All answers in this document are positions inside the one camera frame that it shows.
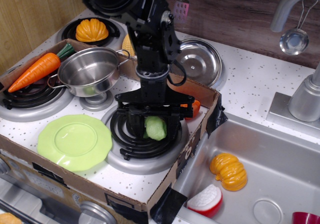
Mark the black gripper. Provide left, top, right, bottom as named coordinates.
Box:
left=115, top=78, right=195, bottom=140

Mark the green toy broccoli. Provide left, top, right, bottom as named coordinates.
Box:
left=143, top=116, right=167, bottom=141

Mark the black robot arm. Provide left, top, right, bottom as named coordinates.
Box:
left=82, top=0, right=195, bottom=140

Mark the steel pot lid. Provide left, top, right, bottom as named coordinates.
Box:
left=171, top=39, right=223, bottom=87

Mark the small steel pot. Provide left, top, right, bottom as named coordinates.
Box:
left=48, top=47, right=130, bottom=97

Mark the front right black burner coil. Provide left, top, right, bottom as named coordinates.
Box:
left=109, top=104, right=182, bottom=160

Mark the black burner coil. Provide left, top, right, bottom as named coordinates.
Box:
left=57, top=18, right=121, bottom=47
left=0, top=76, right=65, bottom=110
left=109, top=104, right=182, bottom=160

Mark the orange carrot half piece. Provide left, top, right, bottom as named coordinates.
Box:
left=186, top=100, right=201, bottom=119

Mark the silver stove knob centre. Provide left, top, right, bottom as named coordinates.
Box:
left=79, top=91, right=114, bottom=112

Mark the light green plastic plate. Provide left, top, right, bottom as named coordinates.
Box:
left=37, top=114, right=113, bottom=172

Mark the yellow toy corn piece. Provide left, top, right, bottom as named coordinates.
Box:
left=122, top=34, right=136, bottom=56

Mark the orange pumpkin half in sink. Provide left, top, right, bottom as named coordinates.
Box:
left=209, top=153, right=248, bottom=191

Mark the cardboard fence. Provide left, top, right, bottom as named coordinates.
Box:
left=0, top=39, right=229, bottom=224

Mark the red white toy radish slice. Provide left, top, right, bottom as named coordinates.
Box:
left=186, top=184, right=223, bottom=218

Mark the silver oven front knob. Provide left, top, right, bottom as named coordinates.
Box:
left=78, top=201, right=117, bottom=224

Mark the orange pumpkin half on burner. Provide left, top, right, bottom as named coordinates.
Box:
left=75, top=19, right=109, bottom=43

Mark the front left black burner coil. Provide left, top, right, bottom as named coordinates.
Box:
left=0, top=76, right=65, bottom=110

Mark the whole orange toy carrot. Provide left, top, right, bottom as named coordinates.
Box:
left=7, top=44, right=75, bottom=93

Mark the rear left black burner coil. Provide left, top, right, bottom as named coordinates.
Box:
left=57, top=18, right=121, bottom=47

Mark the steel sink basin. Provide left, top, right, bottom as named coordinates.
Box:
left=174, top=115, right=320, bottom=223

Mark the silver faucet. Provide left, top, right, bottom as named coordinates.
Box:
left=266, top=0, right=320, bottom=136

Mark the hanging steel ladle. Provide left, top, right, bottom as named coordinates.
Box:
left=279, top=0, right=318, bottom=56

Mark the red cup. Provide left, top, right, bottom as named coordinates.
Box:
left=291, top=212, right=320, bottom=224

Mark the yellow toy at bottom edge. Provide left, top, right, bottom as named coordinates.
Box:
left=0, top=212, right=22, bottom=224

